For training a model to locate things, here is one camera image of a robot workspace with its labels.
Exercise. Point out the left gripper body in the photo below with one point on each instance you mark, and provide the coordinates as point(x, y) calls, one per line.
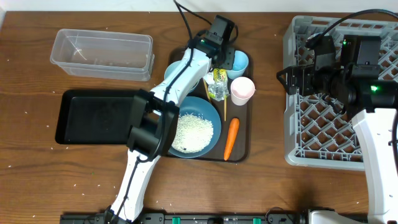
point(228, 58)

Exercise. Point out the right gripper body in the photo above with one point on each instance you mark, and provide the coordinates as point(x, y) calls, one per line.
point(312, 83)

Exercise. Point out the light blue cup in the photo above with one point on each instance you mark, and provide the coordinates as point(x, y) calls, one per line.
point(240, 64)

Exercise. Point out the pink cup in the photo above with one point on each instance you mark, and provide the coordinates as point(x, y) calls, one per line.
point(242, 89)

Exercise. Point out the small light blue bowl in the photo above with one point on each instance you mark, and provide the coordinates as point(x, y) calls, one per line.
point(171, 68)

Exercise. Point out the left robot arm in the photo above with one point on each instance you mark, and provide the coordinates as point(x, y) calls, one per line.
point(154, 115)

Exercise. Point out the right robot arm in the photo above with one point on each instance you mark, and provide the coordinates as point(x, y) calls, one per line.
point(370, 103)

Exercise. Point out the grey dishwasher rack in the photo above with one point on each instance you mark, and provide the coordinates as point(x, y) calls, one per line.
point(315, 135)

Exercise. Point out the green snack wrapper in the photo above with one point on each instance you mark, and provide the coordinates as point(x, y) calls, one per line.
point(218, 90)

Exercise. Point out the wooden chopstick right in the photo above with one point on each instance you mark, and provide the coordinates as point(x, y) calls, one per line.
point(225, 107)

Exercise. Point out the large blue plate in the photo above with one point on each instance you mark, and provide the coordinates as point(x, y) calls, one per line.
point(200, 107)

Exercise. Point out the orange carrot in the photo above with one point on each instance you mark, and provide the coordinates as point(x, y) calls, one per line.
point(231, 137)

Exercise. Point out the white rice pile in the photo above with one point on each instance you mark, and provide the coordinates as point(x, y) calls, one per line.
point(193, 133)

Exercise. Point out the dark brown serving tray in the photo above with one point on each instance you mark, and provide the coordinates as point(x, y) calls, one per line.
point(242, 143)

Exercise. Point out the clear plastic bin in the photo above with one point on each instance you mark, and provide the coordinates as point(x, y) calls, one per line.
point(100, 54)

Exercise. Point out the black plastic tray bin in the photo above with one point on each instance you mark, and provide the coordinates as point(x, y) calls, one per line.
point(94, 117)

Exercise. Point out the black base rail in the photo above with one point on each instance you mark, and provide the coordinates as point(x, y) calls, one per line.
point(160, 218)

